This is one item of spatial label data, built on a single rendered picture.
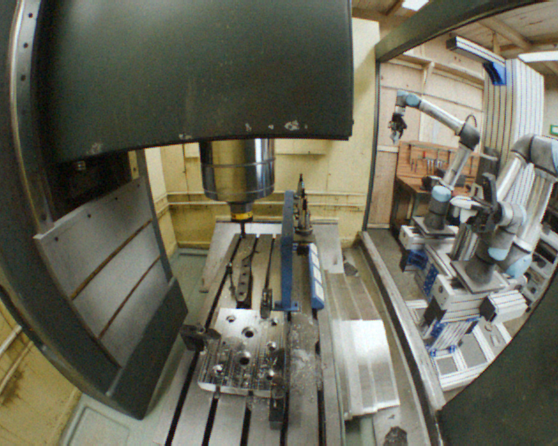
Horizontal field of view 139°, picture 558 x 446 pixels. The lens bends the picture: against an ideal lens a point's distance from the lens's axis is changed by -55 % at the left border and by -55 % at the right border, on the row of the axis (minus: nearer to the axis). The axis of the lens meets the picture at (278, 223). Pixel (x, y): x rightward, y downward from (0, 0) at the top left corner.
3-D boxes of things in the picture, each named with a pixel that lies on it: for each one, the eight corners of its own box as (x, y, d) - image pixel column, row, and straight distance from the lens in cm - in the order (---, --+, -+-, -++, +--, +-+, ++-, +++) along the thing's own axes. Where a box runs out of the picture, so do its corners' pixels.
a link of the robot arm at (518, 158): (514, 122, 112) (459, 219, 95) (535, 127, 106) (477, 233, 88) (523, 142, 120) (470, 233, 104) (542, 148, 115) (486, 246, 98)
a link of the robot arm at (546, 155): (500, 262, 116) (542, 139, 114) (522, 282, 110) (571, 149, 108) (487, 262, 105) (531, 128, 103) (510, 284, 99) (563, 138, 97)
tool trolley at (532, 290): (487, 280, 345) (515, 211, 313) (500, 271, 385) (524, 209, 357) (531, 319, 334) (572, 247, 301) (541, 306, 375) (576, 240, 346)
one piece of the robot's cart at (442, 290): (485, 284, 142) (492, 270, 138) (498, 301, 136) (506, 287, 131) (430, 289, 117) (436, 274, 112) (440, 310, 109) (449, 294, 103)
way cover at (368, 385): (356, 280, 153) (362, 260, 144) (394, 418, 107) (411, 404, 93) (311, 281, 147) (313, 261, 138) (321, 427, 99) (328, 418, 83)
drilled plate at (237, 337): (286, 320, 82) (286, 311, 79) (283, 397, 68) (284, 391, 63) (223, 317, 86) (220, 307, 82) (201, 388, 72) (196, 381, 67)
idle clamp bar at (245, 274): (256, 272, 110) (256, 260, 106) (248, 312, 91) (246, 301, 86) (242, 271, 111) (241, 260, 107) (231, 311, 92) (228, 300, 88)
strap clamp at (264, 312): (272, 308, 92) (271, 279, 82) (270, 334, 84) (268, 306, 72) (263, 307, 92) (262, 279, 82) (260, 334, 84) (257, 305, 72)
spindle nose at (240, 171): (207, 183, 59) (202, 135, 57) (271, 179, 59) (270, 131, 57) (198, 207, 44) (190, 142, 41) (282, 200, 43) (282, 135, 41)
